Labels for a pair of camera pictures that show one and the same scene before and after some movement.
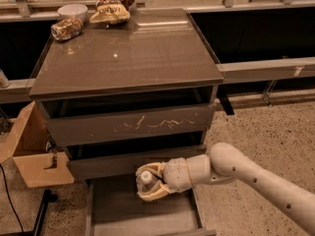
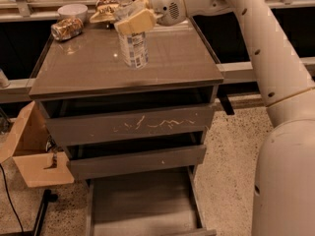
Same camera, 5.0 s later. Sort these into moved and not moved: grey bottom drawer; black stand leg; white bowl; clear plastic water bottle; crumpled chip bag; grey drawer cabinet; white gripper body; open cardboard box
Moved: white gripper body; clear plastic water bottle
Not moved: grey drawer cabinet; open cardboard box; white bowl; black stand leg; crumpled chip bag; grey bottom drawer
